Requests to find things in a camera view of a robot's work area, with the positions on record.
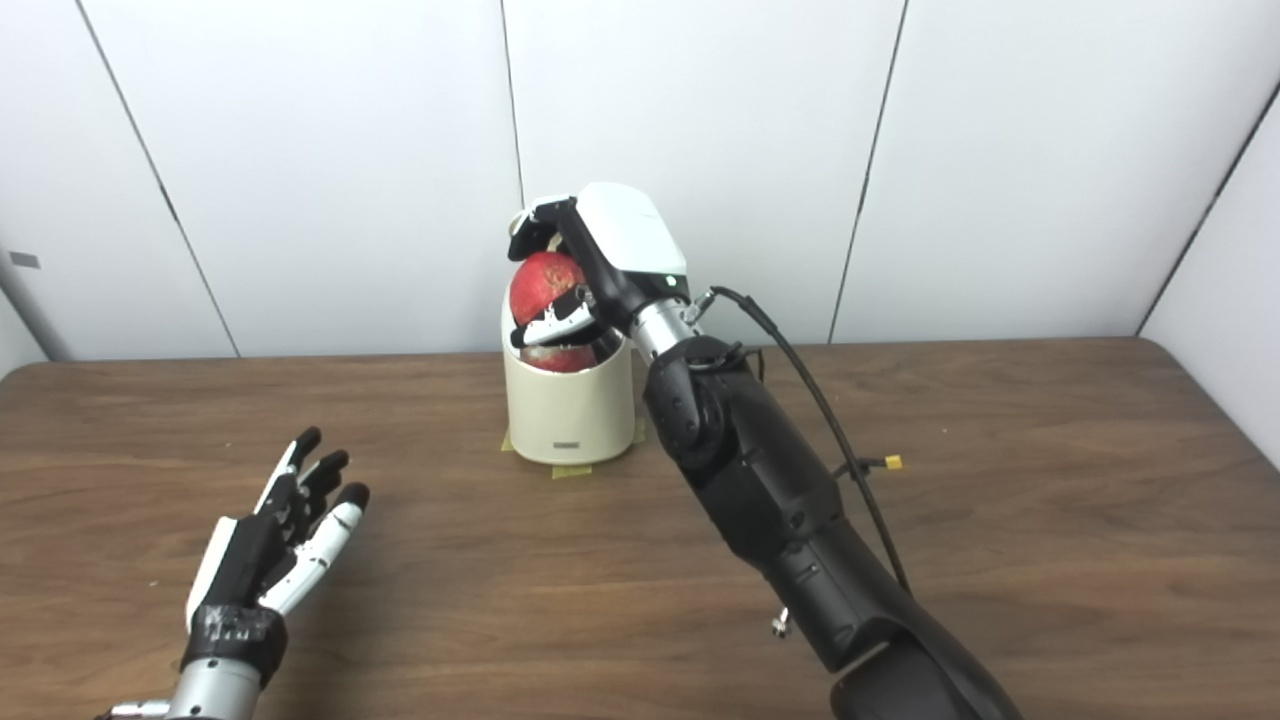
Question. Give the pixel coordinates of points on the cream-colored bin body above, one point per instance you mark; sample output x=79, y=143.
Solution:
x=568, y=415

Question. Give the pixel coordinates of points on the grey wall sticker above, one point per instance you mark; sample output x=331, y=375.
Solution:
x=24, y=260

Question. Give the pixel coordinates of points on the red apple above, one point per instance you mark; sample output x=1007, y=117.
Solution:
x=545, y=285

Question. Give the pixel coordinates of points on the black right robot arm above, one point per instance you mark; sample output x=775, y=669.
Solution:
x=780, y=500

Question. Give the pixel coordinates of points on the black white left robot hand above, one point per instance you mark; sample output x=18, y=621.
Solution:
x=240, y=570

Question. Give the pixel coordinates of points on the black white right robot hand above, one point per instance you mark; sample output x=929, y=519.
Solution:
x=630, y=240

